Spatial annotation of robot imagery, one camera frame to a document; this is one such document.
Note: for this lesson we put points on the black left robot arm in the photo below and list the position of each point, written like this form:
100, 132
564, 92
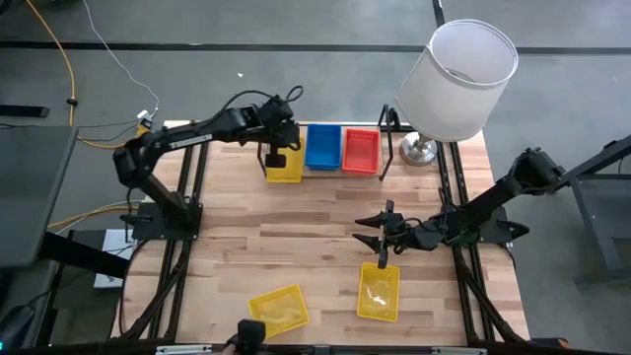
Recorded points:
187, 138

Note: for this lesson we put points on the black device with light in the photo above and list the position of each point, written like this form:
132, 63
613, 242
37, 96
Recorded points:
15, 328

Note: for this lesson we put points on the yellow plastic basket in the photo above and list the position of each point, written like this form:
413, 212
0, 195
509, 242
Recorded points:
378, 296
293, 170
278, 310

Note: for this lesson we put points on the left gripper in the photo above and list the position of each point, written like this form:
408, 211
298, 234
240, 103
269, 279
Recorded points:
278, 123

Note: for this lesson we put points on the black flat floor bar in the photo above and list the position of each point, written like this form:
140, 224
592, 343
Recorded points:
24, 111

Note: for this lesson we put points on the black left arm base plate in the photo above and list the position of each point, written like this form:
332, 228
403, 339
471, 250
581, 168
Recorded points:
148, 229

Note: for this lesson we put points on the black desk beam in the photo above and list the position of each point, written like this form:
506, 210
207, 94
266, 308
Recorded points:
84, 254

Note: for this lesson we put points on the grey desk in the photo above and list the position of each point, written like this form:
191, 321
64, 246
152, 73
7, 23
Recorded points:
29, 197

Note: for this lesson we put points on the grey desk frame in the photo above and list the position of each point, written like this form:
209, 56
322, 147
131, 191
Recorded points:
596, 212

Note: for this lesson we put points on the orange-red plastic basket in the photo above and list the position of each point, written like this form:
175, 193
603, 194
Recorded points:
361, 152

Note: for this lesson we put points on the white paper sheet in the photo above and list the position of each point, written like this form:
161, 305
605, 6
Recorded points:
116, 244

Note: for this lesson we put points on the black table clamp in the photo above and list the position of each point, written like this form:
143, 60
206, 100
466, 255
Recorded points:
517, 229
130, 217

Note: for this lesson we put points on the white shade table lamp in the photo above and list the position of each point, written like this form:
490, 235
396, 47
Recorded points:
453, 89

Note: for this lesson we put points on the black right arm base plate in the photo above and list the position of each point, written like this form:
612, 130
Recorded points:
505, 212

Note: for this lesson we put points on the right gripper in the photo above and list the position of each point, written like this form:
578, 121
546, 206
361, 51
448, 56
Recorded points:
401, 234

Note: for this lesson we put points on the blue plastic basket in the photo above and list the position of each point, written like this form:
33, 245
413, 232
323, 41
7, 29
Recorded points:
323, 148

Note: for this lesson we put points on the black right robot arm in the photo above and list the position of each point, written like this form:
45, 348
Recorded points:
493, 197

